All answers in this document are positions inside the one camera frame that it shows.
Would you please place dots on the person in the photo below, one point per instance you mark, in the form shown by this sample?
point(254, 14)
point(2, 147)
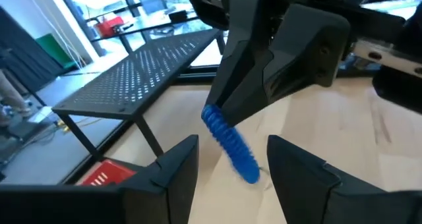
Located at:
point(10, 95)

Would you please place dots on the blue spiral coil wristband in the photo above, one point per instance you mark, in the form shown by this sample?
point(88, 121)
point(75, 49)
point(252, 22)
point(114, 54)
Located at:
point(230, 141)

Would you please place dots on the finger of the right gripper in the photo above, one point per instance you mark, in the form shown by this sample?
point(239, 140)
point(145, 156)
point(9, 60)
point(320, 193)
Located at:
point(244, 36)
point(306, 46)

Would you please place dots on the red storage bin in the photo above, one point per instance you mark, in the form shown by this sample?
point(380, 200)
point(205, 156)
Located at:
point(108, 26)

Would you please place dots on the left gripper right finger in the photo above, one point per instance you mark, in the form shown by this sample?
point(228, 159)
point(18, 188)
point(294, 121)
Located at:
point(306, 194)

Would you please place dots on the black perforated metal shelf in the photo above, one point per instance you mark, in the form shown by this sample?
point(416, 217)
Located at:
point(132, 82)

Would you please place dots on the red plastic basket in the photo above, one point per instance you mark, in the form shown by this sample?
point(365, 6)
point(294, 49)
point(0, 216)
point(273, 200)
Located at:
point(108, 174)

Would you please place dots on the dark grey curtain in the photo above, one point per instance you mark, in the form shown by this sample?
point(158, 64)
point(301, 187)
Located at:
point(23, 52)

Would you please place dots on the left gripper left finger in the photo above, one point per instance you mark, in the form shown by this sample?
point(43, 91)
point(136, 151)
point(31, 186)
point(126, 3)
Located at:
point(148, 197)

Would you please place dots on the green board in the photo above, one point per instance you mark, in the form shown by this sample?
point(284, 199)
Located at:
point(56, 51)

